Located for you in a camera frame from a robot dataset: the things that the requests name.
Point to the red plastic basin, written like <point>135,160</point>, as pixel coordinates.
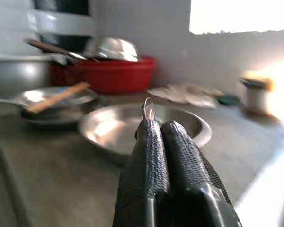
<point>116,76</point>

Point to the bright window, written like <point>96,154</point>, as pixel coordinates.
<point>239,14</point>

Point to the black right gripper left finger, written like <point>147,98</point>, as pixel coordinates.
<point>144,170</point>

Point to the wooden spatula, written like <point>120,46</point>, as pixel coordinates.
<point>56,98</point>

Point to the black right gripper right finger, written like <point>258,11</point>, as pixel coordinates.
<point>191,175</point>

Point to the white cup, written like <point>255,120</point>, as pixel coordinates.
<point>254,99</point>

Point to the shallow steel bowl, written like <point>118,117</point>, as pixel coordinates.
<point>109,127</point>

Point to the domed steel bowl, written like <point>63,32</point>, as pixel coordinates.
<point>113,49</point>

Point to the silver spoon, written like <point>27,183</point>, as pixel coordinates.
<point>148,108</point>

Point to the stacked steel plates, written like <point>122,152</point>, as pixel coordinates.
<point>52,111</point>

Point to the white crumpled cloth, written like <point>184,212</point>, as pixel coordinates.
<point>187,93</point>

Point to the yellow sponge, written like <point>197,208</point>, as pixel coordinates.
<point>258,80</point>

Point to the green scouring pad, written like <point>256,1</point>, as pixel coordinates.
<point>228,99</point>

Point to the grey metal pot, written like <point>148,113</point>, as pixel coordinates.
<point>16,73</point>

